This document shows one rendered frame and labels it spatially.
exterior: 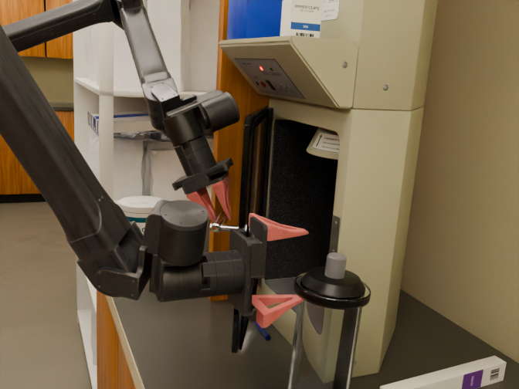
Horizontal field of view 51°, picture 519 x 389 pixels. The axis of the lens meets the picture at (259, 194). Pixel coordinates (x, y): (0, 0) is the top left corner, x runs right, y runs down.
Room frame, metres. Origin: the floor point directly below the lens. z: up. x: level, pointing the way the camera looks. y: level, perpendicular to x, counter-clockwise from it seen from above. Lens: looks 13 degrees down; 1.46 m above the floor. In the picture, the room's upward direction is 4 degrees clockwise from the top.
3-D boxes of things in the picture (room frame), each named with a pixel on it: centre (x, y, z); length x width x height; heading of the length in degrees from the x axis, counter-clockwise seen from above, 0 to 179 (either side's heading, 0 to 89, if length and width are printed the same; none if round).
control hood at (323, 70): (0.96, -0.02, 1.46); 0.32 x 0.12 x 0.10; 23
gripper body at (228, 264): (0.66, 0.04, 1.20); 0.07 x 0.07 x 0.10; 23
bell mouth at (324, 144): (1.01, -0.17, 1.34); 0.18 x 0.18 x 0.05
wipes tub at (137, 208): (1.44, 0.32, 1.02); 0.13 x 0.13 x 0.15
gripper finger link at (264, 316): (0.69, -0.03, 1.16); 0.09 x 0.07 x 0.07; 113
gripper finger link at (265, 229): (0.69, -0.02, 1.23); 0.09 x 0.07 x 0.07; 113
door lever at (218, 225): (0.90, 0.05, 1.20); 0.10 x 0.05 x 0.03; 175
